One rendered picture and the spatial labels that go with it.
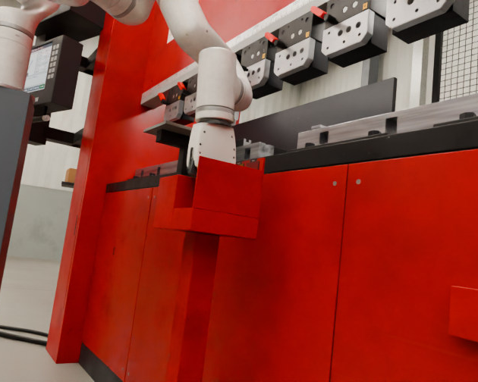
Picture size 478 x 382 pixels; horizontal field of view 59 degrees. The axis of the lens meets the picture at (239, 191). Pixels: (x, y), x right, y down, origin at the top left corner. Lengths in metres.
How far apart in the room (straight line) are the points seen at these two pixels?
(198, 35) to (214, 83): 0.15
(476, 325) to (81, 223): 1.84
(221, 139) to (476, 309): 0.56
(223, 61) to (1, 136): 0.69
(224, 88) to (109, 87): 1.46
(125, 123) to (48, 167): 6.35
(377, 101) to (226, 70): 0.94
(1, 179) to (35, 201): 7.25
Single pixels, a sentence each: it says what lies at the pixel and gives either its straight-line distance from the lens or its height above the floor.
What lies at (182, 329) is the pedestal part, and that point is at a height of 0.45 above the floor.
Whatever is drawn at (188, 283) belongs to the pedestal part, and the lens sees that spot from 0.93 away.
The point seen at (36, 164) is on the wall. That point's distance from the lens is 8.62.
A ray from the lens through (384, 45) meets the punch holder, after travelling 1.16.
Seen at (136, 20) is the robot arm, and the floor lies 1.22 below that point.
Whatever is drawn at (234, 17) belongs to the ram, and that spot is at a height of 1.48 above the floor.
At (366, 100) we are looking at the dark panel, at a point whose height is 1.27.
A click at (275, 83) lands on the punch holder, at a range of 1.41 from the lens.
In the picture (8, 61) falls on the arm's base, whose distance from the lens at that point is 1.43.
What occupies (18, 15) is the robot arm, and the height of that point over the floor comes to 1.23.
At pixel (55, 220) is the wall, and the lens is 8.55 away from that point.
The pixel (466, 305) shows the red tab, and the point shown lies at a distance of 0.69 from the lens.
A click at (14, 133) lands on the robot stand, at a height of 0.88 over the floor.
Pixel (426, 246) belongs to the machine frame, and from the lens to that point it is 0.75.
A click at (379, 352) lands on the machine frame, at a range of 0.80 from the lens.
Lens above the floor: 0.64
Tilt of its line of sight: 8 degrees up
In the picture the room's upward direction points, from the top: 7 degrees clockwise
